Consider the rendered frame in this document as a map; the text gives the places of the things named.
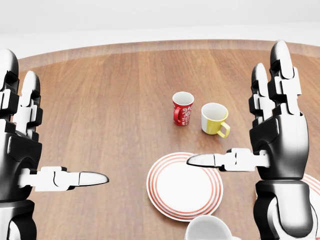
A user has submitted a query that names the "red patterned mug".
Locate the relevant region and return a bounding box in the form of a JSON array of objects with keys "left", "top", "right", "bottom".
[{"left": 172, "top": 91, "right": 195, "bottom": 127}]

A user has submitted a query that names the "white and yellow mug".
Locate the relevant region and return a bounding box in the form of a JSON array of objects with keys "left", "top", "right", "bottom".
[{"left": 200, "top": 102, "right": 231, "bottom": 139}]

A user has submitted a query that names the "white plate with red rings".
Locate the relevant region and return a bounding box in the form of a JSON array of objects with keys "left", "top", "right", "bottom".
[
  {"left": 146, "top": 151, "right": 224, "bottom": 223},
  {"left": 301, "top": 173, "right": 320, "bottom": 201}
]

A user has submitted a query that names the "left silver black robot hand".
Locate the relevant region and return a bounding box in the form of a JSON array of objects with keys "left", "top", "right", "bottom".
[{"left": 0, "top": 48, "right": 110, "bottom": 203}]

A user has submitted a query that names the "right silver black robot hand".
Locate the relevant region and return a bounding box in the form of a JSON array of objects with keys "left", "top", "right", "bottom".
[{"left": 186, "top": 39, "right": 310, "bottom": 182}]

